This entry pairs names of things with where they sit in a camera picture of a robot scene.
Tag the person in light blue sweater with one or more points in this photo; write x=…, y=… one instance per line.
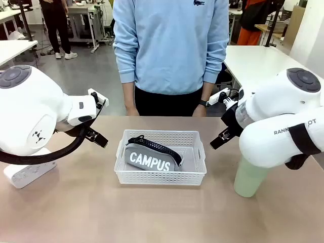
x=167, y=45

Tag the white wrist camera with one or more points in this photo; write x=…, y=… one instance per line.
x=100, y=96
x=217, y=97

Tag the white perforated plastic basket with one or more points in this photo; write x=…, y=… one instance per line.
x=162, y=177

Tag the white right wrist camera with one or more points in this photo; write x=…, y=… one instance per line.
x=217, y=97

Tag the pale green cup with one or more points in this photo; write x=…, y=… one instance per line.
x=246, y=182

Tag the grey CAMPUS pencil case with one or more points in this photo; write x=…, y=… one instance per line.
x=149, y=159

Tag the black wristwatch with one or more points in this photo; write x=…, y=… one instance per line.
x=204, y=103

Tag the bystander in black clothes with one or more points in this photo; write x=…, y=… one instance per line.
x=57, y=25

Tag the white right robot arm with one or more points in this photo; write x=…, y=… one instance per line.
x=273, y=114

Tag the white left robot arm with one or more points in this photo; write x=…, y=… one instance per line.
x=25, y=101

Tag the person's right hand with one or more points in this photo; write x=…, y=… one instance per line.
x=132, y=110

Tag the person's left hand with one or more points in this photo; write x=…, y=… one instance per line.
x=200, y=111

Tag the black vertical pole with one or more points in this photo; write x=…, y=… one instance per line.
x=26, y=20

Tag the white power strip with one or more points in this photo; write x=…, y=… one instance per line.
x=27, y=174

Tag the grey background workbench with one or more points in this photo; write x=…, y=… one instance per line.
x=81, y=15

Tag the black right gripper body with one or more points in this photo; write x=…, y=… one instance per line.
x=231, y=120

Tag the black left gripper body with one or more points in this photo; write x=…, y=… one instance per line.
x=69, y=127

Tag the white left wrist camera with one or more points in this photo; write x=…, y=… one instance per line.
x=100, y=96

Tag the bystander in orange trousers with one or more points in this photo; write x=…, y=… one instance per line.
x=250, y=27

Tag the person's left forearm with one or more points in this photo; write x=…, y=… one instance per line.
x=206, y=91

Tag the large white side table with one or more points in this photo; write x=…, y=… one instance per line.
x=255, y=60

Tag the person's right forearm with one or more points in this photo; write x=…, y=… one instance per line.
x=128, y=93

